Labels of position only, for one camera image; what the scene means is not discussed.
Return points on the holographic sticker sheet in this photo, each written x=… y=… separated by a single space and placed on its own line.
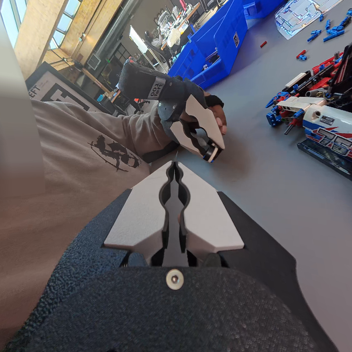
x=299 y=16

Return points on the person's left forearm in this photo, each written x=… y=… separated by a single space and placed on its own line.
x=143 y=129

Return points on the red brick connector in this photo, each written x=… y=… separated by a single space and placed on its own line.
x=300 y=52

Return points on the cluttered background worktable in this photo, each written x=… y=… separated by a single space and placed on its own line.
x=176 y=35

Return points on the labelled blue plastic bin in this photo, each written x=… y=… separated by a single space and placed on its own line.
x=228 y=60

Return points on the person's left hand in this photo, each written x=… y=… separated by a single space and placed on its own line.
x=221 y=121

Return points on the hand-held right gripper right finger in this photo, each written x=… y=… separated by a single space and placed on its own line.
x=211 y=220

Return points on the toy brick race car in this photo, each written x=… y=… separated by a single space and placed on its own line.
x=324 y=121

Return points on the black white printed sign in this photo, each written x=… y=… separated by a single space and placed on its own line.
x=63 y=93

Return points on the wall air vent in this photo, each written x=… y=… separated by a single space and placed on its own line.
x=94 y=61

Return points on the blue brick connector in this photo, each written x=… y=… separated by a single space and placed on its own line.
x=303 y=57

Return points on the row of skylight windows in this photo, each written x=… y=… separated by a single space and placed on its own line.
x=66 y=20

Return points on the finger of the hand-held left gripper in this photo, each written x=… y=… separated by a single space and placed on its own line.
x=200 y=115
x=184 y=143

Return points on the scattered blue brick pins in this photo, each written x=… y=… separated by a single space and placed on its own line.
x=332 y=35

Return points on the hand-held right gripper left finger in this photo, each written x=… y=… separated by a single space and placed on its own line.
x=137 y=220

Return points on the beige printed sweatshirt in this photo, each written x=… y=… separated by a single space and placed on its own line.
x=82 y=132

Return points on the white board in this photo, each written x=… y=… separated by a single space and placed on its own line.
x=140 y=41

